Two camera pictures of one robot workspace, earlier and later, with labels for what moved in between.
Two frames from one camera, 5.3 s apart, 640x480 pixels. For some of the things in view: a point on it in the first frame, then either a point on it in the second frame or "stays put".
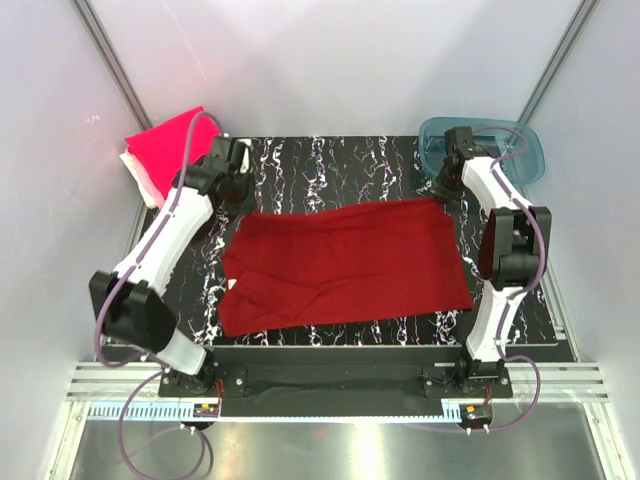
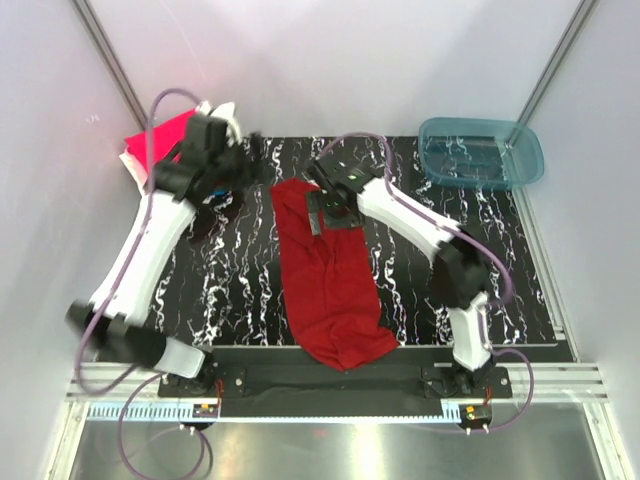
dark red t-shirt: [289, 268] -> [334, 292]
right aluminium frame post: [586, 8] stays put
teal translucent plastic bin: [517, 146] stays put
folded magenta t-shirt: [162, 148] stays put
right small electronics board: [476, 413] stays put
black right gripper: [441, 192] -> [316, 202]
